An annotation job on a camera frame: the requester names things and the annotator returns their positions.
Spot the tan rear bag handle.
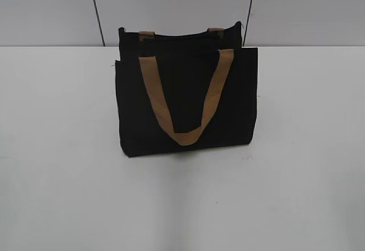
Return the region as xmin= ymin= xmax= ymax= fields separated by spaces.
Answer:
xmin=138 ymin=28 xmax=225 ymax=42

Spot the tan front bag handle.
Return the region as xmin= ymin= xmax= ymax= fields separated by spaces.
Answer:
xmin=139 ymin=49 xmax=234 ymax=146

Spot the black tote bag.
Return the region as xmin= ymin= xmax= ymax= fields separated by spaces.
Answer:
xmin=115 ymin=22 xmax=258 ymax=157

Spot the tan bag handle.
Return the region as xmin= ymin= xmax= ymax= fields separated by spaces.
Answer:
xmin=139 ymin=49 xmax=234 ymax=146
xmin=138 ymin=28 xmax=225 ymax=42

